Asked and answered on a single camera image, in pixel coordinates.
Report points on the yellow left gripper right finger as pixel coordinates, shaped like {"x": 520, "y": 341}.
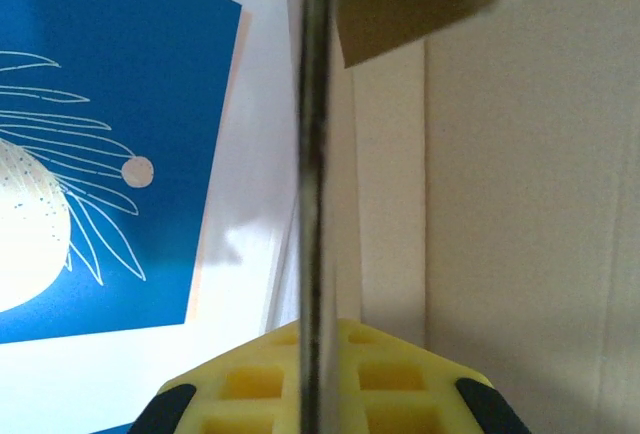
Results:
{"x": 400, "y": 404}

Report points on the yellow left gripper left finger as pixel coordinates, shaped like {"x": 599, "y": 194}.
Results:
{"x": 240, "y": 404}

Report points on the brown cardboard box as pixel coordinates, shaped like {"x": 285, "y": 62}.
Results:
{"x": 500, "y": 204}

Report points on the blue print with cream circle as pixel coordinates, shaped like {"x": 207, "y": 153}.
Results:
{"x": 125, "y": 79}

